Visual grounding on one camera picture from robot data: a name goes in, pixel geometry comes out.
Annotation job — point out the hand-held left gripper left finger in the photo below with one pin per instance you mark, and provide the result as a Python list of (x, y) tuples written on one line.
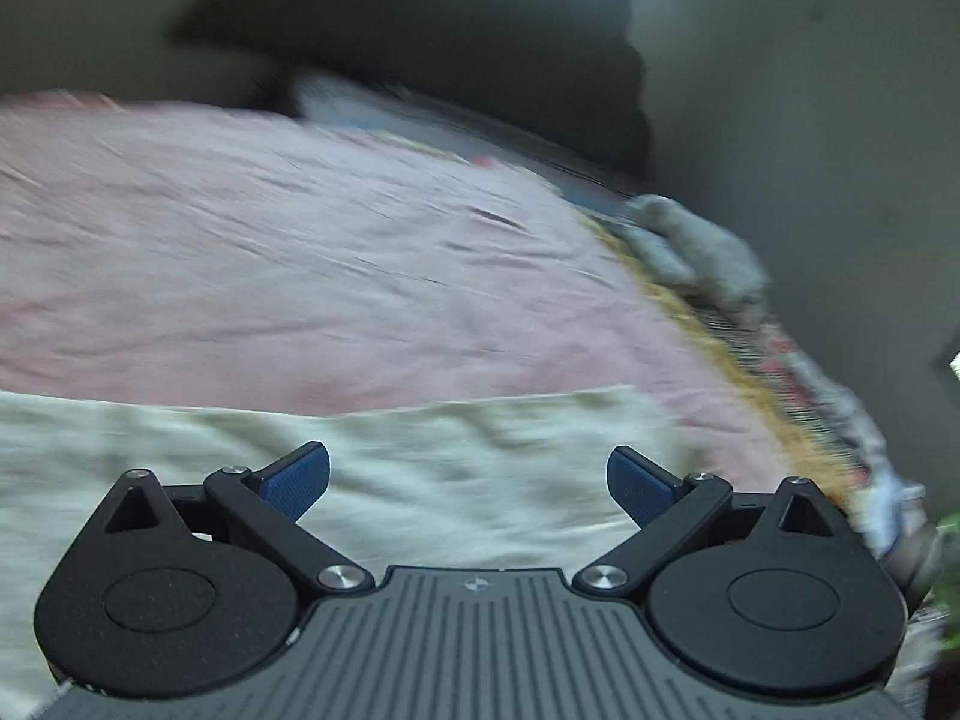
[(296, 484)]

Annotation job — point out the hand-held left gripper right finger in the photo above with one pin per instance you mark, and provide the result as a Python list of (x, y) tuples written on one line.
[(637, 487)]

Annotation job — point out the cream white textured pants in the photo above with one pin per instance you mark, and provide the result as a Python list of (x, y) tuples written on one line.
[(450, 465)]

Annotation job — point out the patterned bed sheet yellow trim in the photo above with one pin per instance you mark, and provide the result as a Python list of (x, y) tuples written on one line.
[(787, 375)]

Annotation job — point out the pink blanket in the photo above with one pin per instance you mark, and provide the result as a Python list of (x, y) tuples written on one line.
[(300, 240)]

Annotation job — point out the folded white printed quilt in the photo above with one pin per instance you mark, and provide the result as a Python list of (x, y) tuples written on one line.
[(705, 247)]

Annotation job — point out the green plant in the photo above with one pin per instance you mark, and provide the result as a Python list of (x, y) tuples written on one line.
[(951, 585)]

